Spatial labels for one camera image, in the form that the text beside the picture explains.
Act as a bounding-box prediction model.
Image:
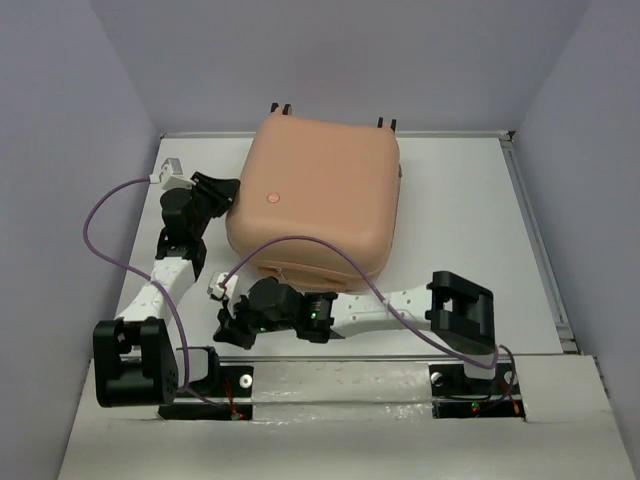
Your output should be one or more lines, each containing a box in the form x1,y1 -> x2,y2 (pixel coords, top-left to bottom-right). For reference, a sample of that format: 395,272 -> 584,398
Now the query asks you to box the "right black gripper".
214,286 -> 298,345

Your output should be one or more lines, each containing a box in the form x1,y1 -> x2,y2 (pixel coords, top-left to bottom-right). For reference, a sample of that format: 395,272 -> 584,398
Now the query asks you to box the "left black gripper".
187,173 -> 242,240

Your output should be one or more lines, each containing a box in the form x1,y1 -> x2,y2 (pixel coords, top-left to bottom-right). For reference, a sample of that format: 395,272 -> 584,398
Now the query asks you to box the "pink hard-shell suitcase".
226,104 -> 402,292

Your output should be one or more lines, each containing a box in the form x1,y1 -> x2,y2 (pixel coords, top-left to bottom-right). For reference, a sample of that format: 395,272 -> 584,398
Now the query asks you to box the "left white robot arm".
92,170 -> 241,408

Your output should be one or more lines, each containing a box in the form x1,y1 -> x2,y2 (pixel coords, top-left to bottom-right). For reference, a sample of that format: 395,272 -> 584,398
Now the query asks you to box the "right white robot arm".
208,271 -> 499,392

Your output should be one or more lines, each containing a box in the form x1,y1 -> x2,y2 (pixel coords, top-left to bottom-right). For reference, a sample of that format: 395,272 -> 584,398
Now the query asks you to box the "aluminium rail front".
219,355 -> 461,363

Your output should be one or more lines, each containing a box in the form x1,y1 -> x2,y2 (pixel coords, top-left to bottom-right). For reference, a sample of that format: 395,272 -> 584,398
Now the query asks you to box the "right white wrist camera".
207,272 -> 238,302

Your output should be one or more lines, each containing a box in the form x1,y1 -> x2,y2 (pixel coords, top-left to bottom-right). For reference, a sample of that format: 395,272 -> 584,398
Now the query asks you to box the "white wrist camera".
148,158 -> 195,191
207,272 -> 238,302

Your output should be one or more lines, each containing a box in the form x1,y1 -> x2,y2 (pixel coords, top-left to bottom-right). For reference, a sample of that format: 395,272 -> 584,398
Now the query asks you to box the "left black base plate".
158,365 -> 254,421

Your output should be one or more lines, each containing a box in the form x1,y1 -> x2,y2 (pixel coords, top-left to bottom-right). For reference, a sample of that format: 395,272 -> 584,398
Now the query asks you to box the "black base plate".
429,362 -> 525,419
158,365 -> 254,421

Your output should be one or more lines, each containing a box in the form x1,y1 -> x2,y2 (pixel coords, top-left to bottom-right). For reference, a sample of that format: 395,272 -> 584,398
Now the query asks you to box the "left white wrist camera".
148,158 -> 195,191

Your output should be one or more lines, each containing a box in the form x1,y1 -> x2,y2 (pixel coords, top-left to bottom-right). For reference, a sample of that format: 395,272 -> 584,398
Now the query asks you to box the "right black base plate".
429,362 -> 525,419

